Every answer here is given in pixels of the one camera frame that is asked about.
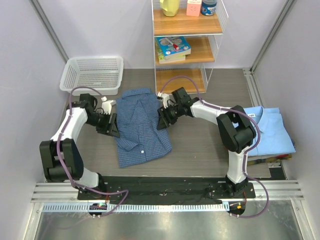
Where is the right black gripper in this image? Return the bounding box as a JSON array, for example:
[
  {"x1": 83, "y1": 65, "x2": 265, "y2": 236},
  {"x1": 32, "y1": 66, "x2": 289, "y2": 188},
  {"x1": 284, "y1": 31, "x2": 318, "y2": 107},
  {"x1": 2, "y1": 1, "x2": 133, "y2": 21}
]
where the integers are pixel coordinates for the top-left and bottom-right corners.
[{"x1": 157, "y1": 103, "x2": 183, "y2": 130}]

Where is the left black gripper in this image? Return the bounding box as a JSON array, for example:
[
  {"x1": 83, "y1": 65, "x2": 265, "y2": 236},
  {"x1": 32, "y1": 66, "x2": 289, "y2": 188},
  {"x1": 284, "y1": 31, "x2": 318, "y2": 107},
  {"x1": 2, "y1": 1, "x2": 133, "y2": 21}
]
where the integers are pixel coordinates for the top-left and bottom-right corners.
[{"x1": 85, "y1": 111, "x2": 121, "y2": 138}]

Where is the dark blue checkered shirt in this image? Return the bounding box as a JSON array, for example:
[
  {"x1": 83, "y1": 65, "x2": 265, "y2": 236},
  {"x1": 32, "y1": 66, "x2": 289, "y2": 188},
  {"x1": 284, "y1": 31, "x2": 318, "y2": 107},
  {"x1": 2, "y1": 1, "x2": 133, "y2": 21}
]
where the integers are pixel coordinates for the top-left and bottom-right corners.
[{"x1": 115, "y1": 88, "x2": 173, "y2": 168}]

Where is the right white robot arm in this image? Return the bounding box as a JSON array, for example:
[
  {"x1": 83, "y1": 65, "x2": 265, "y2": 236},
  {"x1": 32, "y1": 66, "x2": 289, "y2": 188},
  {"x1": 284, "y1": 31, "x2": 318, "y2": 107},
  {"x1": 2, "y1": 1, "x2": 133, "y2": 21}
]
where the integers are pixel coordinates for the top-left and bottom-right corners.
[{"x1": 157, "y1": 87, "x2": 257, "y2": 198}]

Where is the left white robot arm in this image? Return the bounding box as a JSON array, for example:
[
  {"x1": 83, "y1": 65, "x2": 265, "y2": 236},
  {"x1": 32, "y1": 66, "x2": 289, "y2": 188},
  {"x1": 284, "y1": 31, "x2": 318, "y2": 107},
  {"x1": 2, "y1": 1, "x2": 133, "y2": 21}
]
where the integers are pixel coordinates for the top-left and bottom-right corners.
[{"x1": 39, "y1": 93, "x2": 120, "y2": 200}]

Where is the folded shirts pile underneath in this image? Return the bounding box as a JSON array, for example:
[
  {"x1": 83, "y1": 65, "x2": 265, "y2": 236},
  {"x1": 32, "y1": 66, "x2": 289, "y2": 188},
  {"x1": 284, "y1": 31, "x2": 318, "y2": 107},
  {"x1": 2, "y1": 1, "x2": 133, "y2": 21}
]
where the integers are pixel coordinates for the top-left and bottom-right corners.
[{"x1": 247, "y1": 153, "x2": 292, "y2": 166}]

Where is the white plastic laundry basket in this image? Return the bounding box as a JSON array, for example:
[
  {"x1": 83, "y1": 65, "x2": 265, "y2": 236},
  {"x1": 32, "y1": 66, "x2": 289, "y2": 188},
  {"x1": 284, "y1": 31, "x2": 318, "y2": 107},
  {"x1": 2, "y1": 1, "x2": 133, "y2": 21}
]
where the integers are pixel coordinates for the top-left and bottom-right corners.
[{"x1": 59, "y1": 56, "x2": 124, "y2": 96}]

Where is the green book underneath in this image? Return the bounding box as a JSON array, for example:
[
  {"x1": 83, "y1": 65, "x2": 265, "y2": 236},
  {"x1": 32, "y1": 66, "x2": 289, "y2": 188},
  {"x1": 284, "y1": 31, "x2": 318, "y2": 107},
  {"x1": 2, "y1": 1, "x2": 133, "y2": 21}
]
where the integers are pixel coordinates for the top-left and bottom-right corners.
[{"x1": 155, "y1": 43, "x2": 186, "y2": 64}]

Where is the blue children's book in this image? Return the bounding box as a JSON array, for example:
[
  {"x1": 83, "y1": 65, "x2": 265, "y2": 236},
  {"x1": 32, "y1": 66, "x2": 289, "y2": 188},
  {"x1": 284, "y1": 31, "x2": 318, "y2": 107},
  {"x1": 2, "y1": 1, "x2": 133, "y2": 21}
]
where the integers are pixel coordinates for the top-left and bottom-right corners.
[{"x1": 155, "y1": 36, "x2": 191, "y2": 60}]

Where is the red white marker pen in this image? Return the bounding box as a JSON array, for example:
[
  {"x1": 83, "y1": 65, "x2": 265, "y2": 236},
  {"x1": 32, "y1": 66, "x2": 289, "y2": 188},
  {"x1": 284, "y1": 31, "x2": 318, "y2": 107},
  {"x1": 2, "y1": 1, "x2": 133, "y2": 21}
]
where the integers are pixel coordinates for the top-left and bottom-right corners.
[{"x1": 165, "y1": 37, "x2": 180, "y2": 50}]

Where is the folded light blue shirt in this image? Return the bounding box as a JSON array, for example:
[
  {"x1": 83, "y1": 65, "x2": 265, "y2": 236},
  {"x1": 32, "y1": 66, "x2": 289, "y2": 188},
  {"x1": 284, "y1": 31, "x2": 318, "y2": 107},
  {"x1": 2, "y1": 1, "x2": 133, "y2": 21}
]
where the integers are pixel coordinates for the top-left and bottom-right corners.
[{"x1": 244, "y1": 106, "x2": 296, "y2": 158}]

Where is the yellow plastic jug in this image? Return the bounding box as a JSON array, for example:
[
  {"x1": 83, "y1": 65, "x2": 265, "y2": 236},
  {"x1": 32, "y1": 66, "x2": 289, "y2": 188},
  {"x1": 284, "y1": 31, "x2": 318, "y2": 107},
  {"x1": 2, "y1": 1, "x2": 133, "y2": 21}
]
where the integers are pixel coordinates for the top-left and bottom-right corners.
[{"x1": 159, "y1": 0, "x2": 180, "y2": 17}]

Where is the pink carton box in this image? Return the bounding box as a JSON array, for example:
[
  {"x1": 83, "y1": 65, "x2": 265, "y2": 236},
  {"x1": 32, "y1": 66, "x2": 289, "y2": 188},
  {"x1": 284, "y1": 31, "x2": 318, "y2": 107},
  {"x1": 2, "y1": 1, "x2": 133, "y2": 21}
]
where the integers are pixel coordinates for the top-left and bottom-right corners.
[{"x1": 186, "y1": 0, "x2": 202, "y2": 17}]

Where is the blue labelled can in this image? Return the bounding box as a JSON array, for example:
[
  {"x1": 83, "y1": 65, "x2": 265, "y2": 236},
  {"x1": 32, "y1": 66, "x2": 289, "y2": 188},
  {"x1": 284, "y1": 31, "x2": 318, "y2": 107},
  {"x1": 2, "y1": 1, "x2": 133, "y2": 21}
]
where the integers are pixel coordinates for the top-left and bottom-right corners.
[{"x1": 200, "y1": 0, "x2": 218, "y2": 16}]

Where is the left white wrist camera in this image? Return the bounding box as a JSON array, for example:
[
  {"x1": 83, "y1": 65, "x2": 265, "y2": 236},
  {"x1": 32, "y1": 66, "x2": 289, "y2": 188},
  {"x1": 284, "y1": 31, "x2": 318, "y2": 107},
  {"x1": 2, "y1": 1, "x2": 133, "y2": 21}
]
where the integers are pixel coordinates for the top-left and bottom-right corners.
[{"x1": 101, "y1": 96, "x2": 116, "y2": 115}]

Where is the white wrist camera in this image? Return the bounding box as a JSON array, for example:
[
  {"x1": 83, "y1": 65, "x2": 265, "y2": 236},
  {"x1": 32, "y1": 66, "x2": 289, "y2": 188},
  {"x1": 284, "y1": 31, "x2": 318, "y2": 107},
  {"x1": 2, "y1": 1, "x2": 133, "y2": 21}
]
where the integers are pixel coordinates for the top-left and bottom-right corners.
[
  {"x1": 101, "y1": 96, "x2": 116, "y2": 115},
  {"x1": 157, "y1": 91, "x2": 170, "y2": 109}
]

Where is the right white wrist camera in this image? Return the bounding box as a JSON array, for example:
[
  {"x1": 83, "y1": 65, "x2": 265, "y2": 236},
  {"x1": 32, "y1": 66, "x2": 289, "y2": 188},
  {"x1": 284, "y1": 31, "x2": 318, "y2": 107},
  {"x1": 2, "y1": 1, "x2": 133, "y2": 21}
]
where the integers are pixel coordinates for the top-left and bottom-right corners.
[{"x1": 157, "y1": 91, "x2": 170, "y2": 109}]

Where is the black mounting base plate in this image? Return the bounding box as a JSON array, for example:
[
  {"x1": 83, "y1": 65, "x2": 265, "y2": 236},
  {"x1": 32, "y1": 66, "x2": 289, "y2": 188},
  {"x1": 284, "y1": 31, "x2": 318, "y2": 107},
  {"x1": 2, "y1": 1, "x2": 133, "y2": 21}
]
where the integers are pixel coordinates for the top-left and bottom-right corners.
[{"x1": 46, "y1": 174, "x2": 257, "y2": 201}]

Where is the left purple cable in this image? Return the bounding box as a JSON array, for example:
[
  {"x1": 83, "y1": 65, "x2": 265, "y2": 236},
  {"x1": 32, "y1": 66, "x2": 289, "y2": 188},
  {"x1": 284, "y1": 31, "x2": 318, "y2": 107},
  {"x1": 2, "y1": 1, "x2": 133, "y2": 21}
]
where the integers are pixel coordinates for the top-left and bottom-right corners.
[{"x1": 56, "y1": 86, "x2": 129, "y2": 219}]

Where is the purple cable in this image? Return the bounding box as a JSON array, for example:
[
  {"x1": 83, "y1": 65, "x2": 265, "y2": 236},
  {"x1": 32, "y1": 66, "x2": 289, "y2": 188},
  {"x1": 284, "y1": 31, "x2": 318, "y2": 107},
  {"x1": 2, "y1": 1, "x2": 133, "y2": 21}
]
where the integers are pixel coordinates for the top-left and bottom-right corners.
[
  {"x1": 56, "y1": 86, "x2": 129, "y2": 219},
  {"x1": 159, "y1": 75, "x2": 270, "y2": 220}
]

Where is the white wire wooden shelf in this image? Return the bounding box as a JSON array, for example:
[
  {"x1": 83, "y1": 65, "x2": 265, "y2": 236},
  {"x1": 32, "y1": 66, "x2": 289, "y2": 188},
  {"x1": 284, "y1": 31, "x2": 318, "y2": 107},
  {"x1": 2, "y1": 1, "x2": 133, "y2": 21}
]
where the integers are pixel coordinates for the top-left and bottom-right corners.
[{"x1": 151, "y1": 0, "x2": 229, "y2": 94}]

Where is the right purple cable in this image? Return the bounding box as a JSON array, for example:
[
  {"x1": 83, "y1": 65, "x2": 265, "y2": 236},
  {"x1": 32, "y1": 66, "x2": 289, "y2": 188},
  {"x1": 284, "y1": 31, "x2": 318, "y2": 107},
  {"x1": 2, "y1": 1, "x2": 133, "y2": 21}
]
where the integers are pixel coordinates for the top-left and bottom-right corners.
[{"x1": 159, "y1": 75, "x2": 270, "y2": 220}]

